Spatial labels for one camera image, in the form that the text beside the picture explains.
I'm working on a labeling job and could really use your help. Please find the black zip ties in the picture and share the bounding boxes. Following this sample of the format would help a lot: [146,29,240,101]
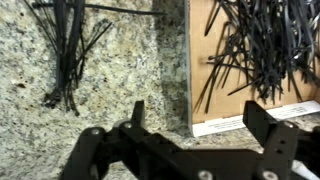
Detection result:
[23,0,163,116]
[193,0,320,113]

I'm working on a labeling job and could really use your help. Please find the shallow cardboard box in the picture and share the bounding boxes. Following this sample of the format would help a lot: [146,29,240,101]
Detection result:
[185,0,319,137]

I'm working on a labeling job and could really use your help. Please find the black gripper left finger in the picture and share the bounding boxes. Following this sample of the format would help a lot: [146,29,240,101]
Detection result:
[59,101,214,180]

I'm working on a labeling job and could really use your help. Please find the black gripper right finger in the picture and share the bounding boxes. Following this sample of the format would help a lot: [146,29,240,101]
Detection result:
[243,101,320,180]

